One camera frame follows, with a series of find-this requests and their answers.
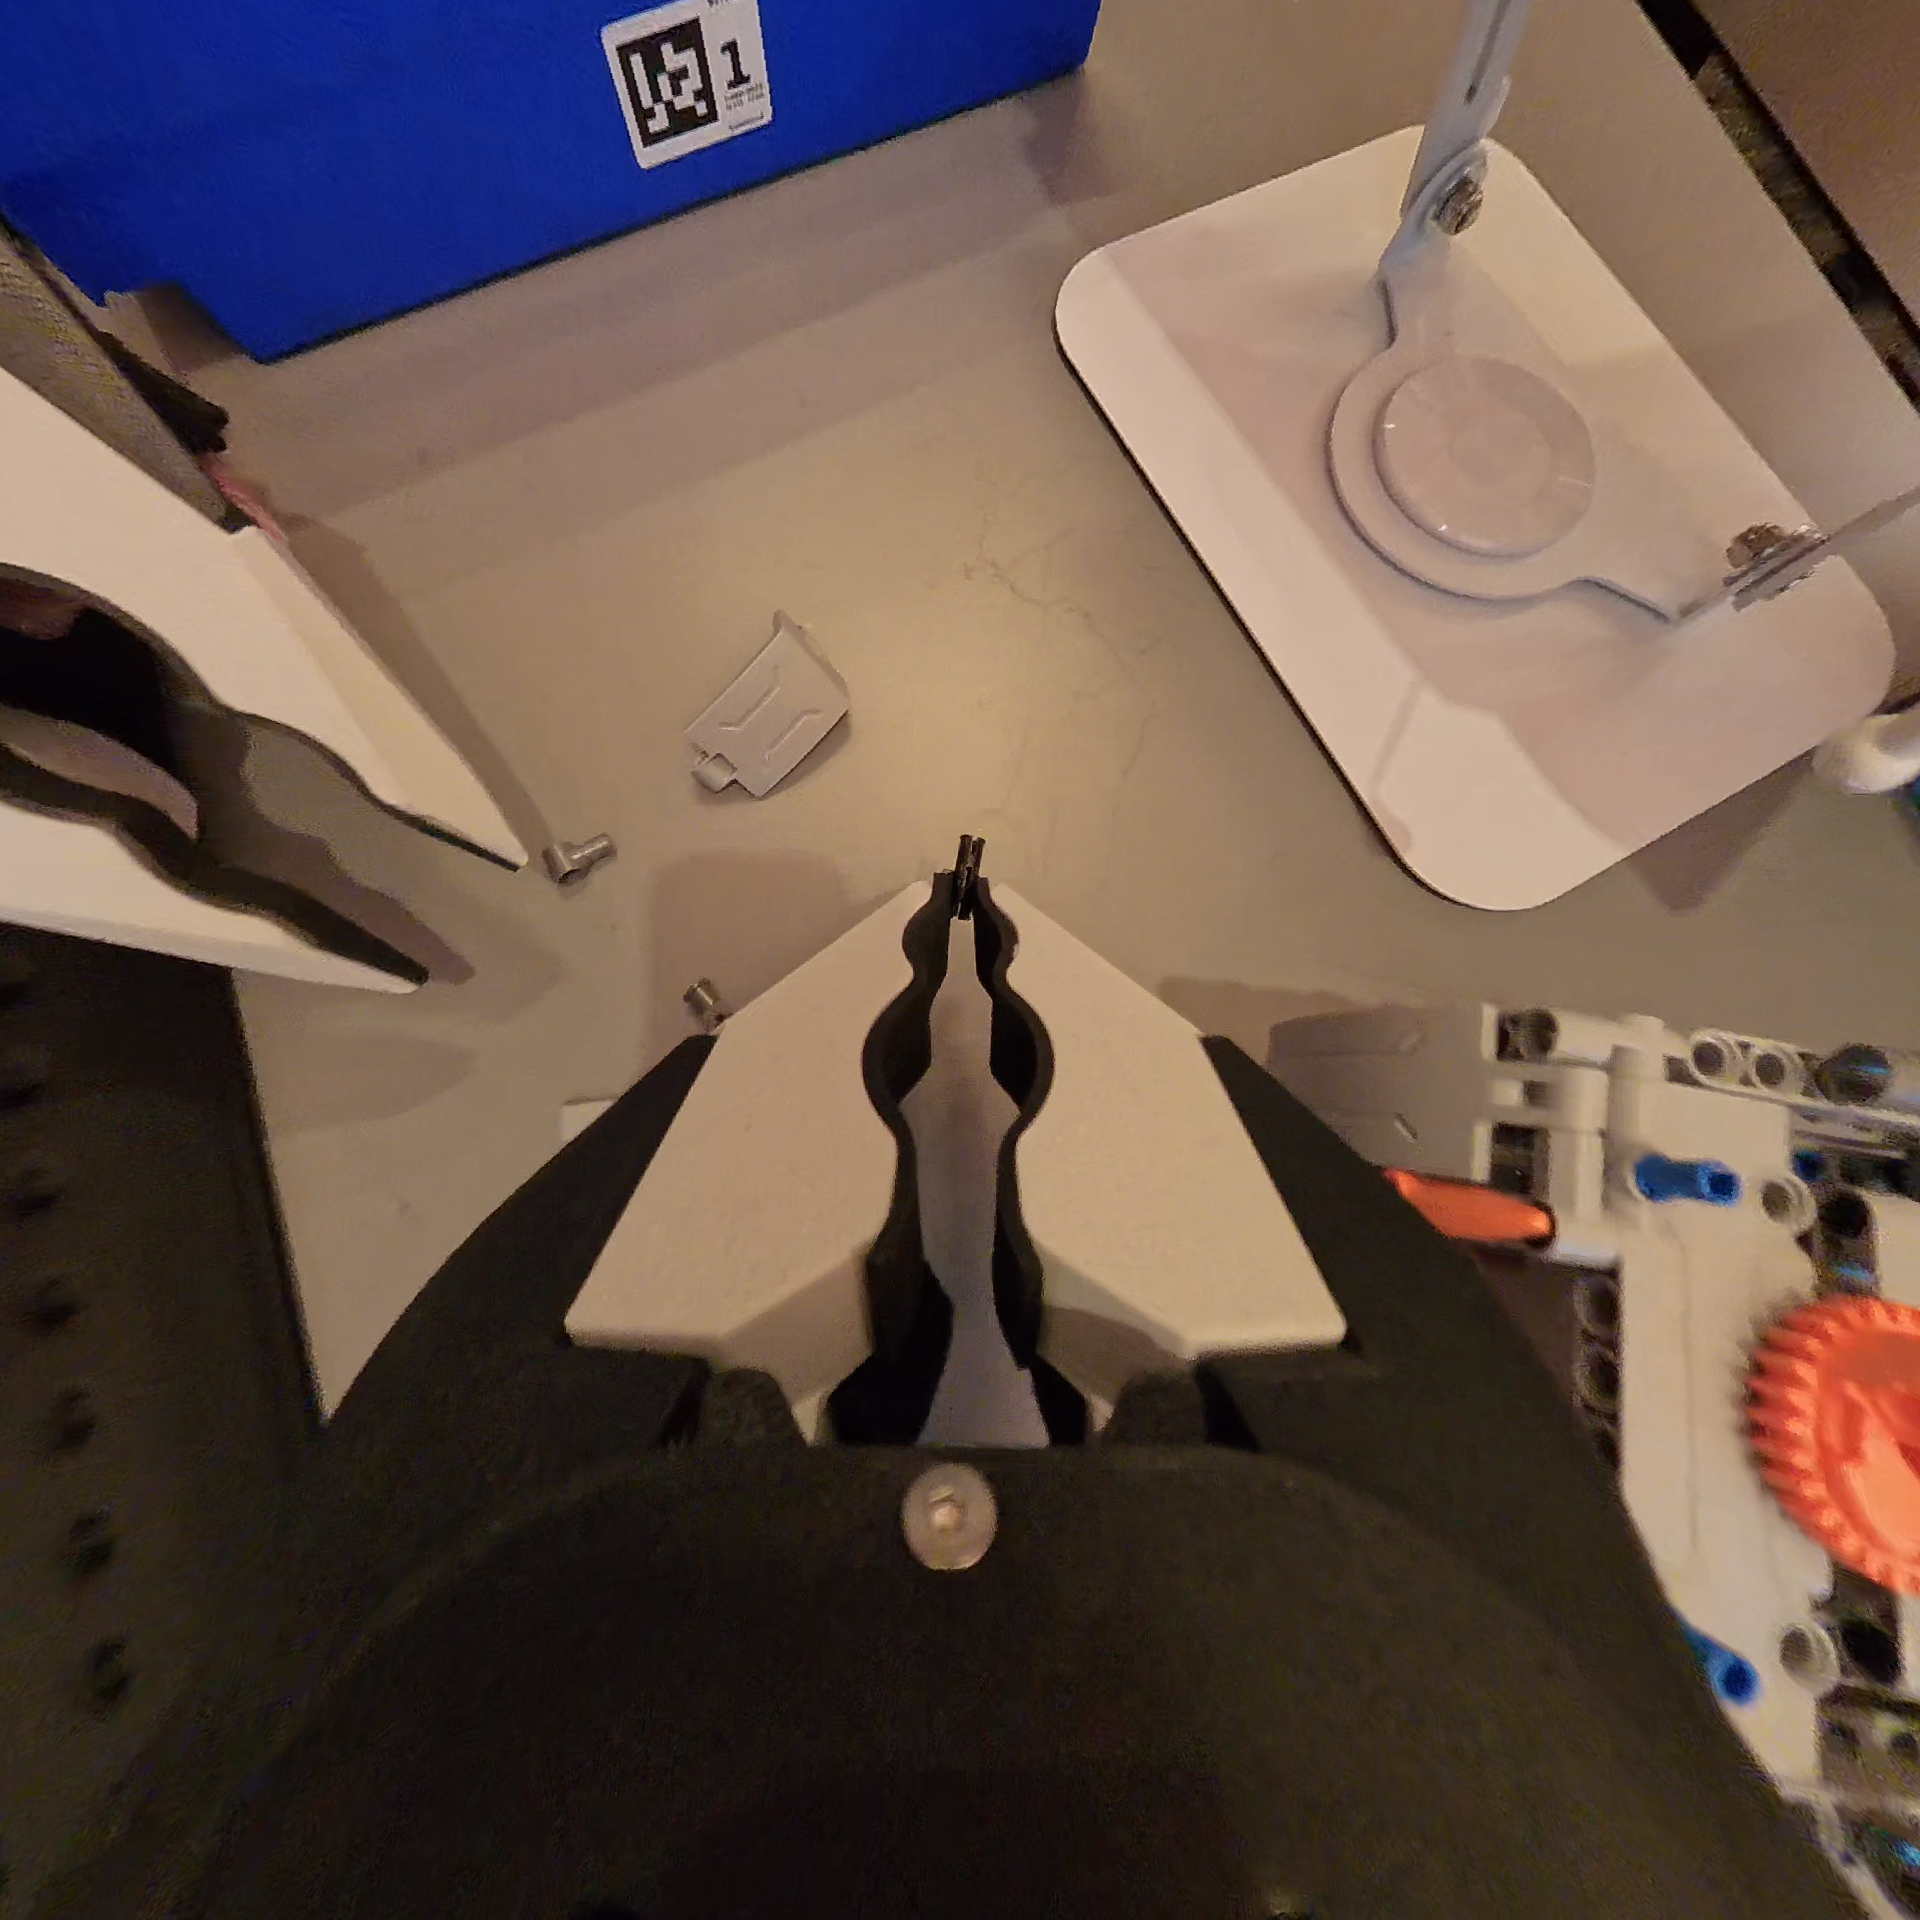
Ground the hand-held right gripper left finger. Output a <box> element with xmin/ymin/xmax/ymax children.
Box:
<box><xmin>565</xmin><ymin>883</ymin><xmax>958</xmax><ymax>1448</ymax></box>

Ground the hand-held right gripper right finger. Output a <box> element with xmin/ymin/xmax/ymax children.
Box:
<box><xmin>972</xmin><ymin>883</ymin><xmax>1352</xmax><ymax>1448</ymax></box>

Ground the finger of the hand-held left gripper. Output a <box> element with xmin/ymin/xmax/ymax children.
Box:
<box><xmin>0</xmin><ymin>363</ymin><xmax>531</xmax><ymax>875</ymax></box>
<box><xmin>0</xmin><ymin>703</ymin><xmax>435</xmax><ymax>999</ymax></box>

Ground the blue tagged parts bin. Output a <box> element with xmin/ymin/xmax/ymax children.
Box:
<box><xmin>0</xmin><ymin>0</ymin><xmax>1106</xmax><ymax>366</ymax></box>

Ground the grey orange toy model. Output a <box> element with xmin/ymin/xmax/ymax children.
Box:
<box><xmin>1264</xmin><ymin>999</ymin><xmax>1920</xmax><ymax>1920</ymax></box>

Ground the black perforated mat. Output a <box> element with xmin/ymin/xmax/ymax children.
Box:
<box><xmin>0</xmin><ymin>918</ymin><xmax>328</xmax><ymax>1920</ymax></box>

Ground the small grey curved panel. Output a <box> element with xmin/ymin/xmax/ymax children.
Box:
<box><xmin>684</xmin><ymin>607</ymin><xmax>854</xmax><ymax>803</ymax></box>

